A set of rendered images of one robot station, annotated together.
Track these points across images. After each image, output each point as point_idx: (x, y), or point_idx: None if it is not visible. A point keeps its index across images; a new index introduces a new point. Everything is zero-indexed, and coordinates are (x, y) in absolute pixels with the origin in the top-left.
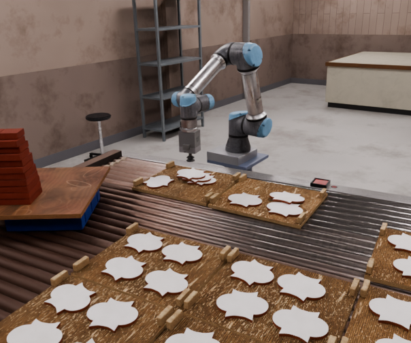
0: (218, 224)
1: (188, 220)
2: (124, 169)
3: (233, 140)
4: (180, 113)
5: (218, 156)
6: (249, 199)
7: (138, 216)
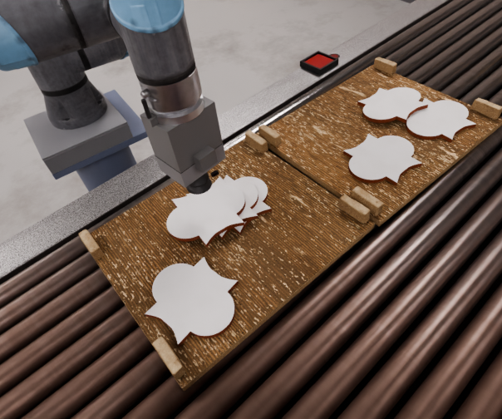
0: (477, 229)
1: (440, 282)
2: None
3: (76, 97)
4: (153, 64)
5: (78, 150)
6: (386, 150)
7: (388, 407)
